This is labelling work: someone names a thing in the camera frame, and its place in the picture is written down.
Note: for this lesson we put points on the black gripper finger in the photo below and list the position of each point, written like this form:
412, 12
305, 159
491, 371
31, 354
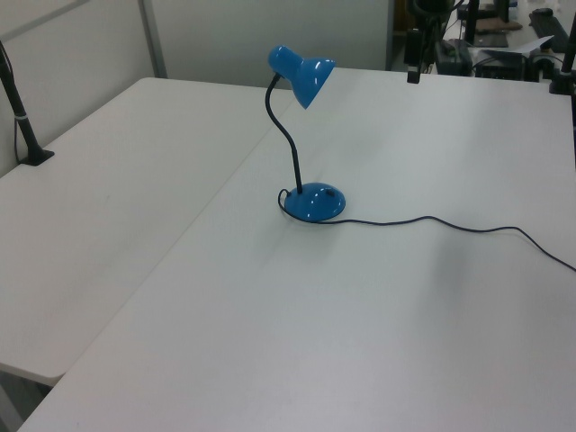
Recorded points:
414, 76

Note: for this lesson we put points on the dark robot gripper body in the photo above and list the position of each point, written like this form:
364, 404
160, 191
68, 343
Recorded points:
412, 47

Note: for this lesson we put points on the black equipment box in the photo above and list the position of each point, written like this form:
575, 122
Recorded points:
452, 58

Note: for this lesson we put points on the black monitor stand post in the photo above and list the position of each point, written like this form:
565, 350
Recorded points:
471, 20

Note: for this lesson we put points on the black camera pole with clamp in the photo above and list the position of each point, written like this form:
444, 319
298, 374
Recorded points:
27, 135

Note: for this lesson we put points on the black computer mouse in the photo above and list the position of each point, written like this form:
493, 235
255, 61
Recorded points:
543, 11

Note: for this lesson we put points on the white paper sheet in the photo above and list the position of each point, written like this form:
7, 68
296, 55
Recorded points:
517, 47

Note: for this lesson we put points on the black computer keyboard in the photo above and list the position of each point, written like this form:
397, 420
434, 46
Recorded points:
550, 29

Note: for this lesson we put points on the blue gooseneck desk lamp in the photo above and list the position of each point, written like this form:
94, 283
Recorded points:
315, 204

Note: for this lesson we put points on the black clamped mounting pole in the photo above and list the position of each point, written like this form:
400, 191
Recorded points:
568, 54

